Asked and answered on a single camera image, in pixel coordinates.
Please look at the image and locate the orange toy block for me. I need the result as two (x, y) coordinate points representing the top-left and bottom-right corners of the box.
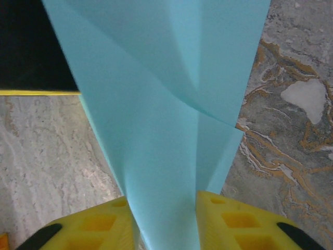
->
(0, 232), (10, 250)

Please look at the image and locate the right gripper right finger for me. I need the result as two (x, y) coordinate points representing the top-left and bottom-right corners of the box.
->
(196, 190), (322, 250)

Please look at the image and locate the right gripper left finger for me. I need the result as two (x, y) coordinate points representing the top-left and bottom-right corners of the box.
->
(15, 196), (136, 250)

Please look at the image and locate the teal paper sheet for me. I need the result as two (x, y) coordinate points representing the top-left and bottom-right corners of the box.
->
(41, 0), (271, 250)

